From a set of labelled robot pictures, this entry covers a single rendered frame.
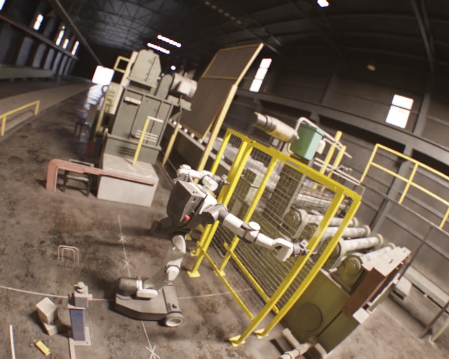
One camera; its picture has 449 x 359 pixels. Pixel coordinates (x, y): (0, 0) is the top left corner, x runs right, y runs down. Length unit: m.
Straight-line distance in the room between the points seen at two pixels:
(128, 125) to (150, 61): 1.29
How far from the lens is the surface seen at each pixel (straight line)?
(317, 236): 1.71
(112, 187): 3.88
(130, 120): 4.32
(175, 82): 4.52
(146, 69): 4.34
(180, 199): 1.56
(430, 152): 11.09
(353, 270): 2.55
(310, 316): 2.83
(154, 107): 4.35
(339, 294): 2.63
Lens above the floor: 1.93
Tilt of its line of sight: 14 degrees down
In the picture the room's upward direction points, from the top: 23 degrees clockwise
